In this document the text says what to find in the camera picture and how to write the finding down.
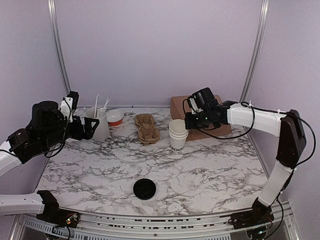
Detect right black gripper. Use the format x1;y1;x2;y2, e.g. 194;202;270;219
185;109;211;130

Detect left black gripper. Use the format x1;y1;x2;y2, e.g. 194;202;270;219
41;115;99;150

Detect brown paper bag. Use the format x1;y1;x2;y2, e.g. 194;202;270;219
170;96;232;142

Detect black plastic cup lid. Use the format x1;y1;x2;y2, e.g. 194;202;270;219
133;178;157;200

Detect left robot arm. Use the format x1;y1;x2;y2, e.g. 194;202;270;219
0;97;100;223

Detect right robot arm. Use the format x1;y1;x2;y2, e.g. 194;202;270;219
183;96;307;224

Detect white utensil holder cup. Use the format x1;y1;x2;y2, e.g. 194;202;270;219
85;106;111;141

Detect stacked white paper cups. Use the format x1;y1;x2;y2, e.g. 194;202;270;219
168;119;189;152

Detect orange white bowl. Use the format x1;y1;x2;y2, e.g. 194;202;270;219
106;109;124;127

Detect cardboard cup carrier tray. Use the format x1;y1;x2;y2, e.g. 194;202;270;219
134;114;161;146

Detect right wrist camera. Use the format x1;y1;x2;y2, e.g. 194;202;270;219
187;87;218;112

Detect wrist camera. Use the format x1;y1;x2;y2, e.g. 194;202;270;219
59;91;79;122
187;87;218;112

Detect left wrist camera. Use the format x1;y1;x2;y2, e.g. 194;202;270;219
59;91;79;122

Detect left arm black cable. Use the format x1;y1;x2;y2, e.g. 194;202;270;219
0;119;71;159

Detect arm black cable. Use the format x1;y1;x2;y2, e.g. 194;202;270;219
0;119;71;159
182;98;315;166

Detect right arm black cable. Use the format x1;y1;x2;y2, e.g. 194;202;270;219
182;98;315;166

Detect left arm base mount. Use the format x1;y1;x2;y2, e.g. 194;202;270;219
36;190;80;228

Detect aluminium front rail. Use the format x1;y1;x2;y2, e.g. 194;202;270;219
9;202;301;240

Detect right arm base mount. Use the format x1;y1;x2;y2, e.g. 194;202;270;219
228;198;275;230

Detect right aluminium frame post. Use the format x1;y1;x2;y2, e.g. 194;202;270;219
240;0;270;102

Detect aluminium frame post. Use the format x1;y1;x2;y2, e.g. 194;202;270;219
240;0;270;102
47;0;71;94

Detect left aluminium frame post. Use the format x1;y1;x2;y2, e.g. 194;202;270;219
47;0;71;94

